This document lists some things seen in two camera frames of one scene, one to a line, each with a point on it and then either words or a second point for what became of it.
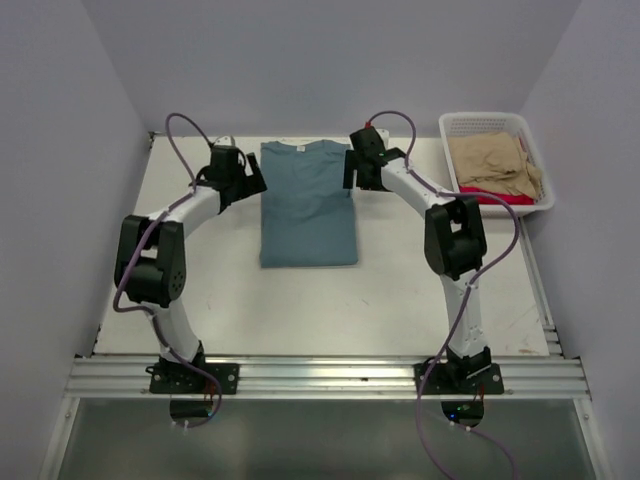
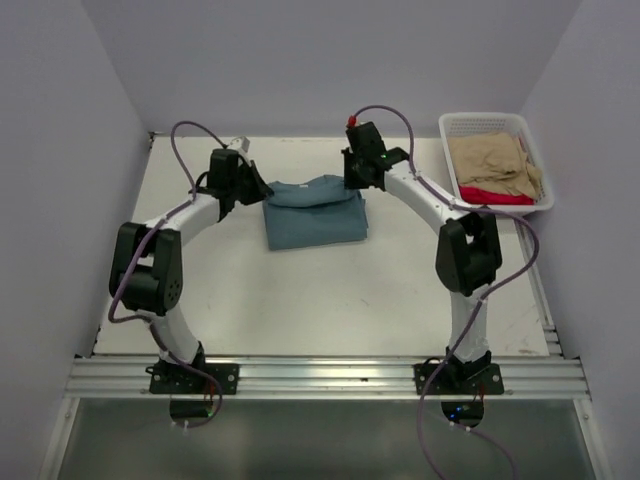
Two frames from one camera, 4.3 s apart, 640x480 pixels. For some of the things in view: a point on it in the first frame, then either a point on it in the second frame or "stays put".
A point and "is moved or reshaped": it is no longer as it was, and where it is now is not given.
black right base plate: x=488 y=380 stays put
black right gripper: x=349 y=169 stays put
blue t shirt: x=307 y=217 is moved or reshaped
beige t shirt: x=495 y=161 stays put
